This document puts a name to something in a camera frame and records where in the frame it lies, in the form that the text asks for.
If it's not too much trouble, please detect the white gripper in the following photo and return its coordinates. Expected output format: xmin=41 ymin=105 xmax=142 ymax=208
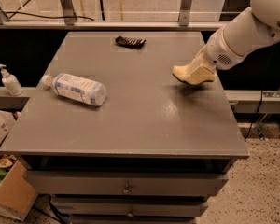
xmin=172 ymin=29 xmax=245 ymax=84

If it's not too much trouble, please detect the yellow wavy sponge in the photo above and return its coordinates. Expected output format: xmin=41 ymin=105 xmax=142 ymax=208
xmin=172 ymin=65 xmax=216 ymax=85

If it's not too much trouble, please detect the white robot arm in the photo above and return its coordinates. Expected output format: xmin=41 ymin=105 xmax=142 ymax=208
xmin=172 ymin=0 xmax=280 ymax=85

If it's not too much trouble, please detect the black rxbar chocolate wrapper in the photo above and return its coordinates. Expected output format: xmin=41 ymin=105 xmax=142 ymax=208
xmin=115 ymin=36 xmax=146 ymax=49

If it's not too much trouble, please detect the grey drawer cabinet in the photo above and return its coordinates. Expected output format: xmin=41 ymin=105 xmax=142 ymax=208
xmin=1 ymin=32 xmax=248 ymax=224

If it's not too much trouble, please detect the clear plastic bottle lying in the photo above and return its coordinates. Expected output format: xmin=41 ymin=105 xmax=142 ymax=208
xmin=41 ymin=73 xmax=106 ymax=106

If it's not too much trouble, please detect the white pump dispenser bottle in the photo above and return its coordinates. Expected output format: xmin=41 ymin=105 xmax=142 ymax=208
xmin=0 ymin=64 xmax=23 ymax=96

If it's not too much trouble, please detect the middle grey drawer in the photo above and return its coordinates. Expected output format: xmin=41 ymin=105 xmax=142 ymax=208
xmin=51 ymin=195 xmax=208 ymax=217

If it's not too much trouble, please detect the grey drawer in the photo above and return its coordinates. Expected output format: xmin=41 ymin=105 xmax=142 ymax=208
xmin=51 ymin=195 xmax=208 ymax=217
xmin=23 ymin=171 xmax=228 ymax=196

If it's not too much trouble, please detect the top grey drawer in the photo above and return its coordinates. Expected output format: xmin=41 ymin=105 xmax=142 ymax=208
xmin=23 ymin=171 xmax=228 ymax=196

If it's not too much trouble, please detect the white cardboard box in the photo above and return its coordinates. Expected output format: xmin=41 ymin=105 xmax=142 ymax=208
xmin=0 ymin=109 xmax=17 ymax=156

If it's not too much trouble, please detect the brown cardboard box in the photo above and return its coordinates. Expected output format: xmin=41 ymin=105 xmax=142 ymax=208
xmin=0 ymin=161 xmax=38 ymax=221

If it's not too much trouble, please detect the black cable right side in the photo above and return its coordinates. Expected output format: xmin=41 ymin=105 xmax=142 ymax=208
xmin=244 ymin=91 xmax=264 ymax=142

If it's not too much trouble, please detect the black cable on floor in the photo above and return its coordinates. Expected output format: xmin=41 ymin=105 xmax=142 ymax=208
xmin=3 ymin=10 xmax=95 ymax=21

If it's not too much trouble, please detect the metal railing frame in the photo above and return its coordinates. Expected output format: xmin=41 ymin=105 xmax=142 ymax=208
xmin=0 ymin=0 xmax=280 ymax=33

